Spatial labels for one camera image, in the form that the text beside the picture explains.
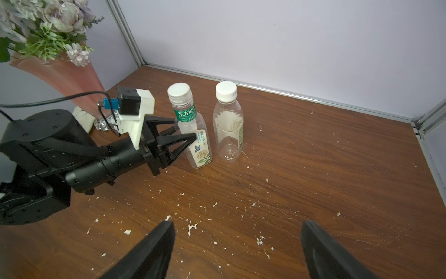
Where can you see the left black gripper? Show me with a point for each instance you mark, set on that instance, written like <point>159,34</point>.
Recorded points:
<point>158,148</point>

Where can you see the pink glass vase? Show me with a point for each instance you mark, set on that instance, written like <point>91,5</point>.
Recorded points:
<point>68,79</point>

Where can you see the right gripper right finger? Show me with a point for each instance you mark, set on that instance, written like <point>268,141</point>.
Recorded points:
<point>326,258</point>

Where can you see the artificial flower bouquet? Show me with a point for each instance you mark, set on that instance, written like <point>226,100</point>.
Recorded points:
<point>47,30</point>

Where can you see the white bottle cap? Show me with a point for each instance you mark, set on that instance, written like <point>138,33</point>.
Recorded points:
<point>226,92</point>
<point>180,94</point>

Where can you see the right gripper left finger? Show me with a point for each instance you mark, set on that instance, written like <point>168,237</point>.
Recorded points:
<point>150,258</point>

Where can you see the white knitted work glove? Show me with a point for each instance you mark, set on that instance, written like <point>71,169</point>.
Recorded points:
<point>84,119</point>

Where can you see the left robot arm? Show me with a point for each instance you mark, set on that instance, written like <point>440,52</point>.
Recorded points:
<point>54,156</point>

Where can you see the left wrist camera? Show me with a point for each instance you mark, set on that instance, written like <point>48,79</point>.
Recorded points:
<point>130,108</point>

